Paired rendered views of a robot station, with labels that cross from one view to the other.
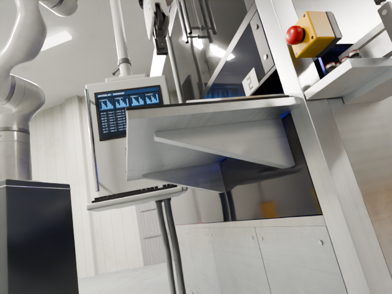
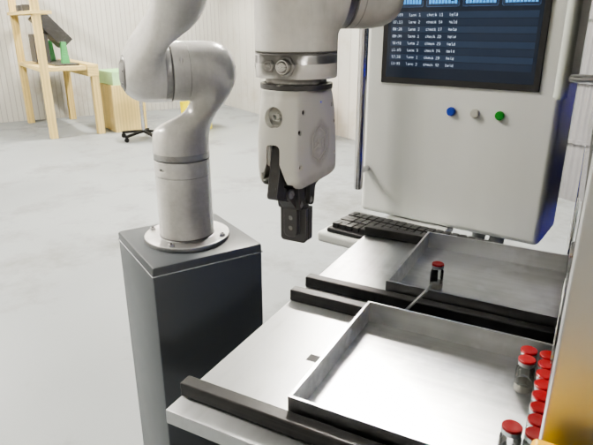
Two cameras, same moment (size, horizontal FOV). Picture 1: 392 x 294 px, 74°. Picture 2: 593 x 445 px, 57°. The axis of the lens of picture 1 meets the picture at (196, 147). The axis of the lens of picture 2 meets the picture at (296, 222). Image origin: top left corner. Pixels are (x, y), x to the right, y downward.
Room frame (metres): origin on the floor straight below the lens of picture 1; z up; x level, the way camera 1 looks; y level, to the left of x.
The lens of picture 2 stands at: (0.20, -0.38, 1.31)
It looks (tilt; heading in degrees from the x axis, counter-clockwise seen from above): 20 degrees down; 46
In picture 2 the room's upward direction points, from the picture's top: straight up
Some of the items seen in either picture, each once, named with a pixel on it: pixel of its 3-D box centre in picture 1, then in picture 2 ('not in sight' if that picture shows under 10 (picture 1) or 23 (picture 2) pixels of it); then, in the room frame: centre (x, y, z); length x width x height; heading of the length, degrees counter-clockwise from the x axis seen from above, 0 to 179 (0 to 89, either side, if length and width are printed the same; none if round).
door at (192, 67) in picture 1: (187, 55); not in sight; (1.27, -0.06, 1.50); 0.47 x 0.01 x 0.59; 18
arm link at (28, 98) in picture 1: (18, 108); (192, 100); (0.86, 0.61, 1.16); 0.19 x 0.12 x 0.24; 159
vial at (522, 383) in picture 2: not in sight; (524, 374); (0.80, -0.17, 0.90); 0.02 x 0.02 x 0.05
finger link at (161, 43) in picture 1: (161, 38); (288, 215); (0.59, 0.03, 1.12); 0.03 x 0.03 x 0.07; 18
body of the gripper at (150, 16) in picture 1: (154, 14); (296, 127); (0.60, 0.04, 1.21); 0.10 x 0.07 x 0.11; 18
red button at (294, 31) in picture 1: (296, 35); not in sight; (0.51, -0.27, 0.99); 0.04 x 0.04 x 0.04; 18
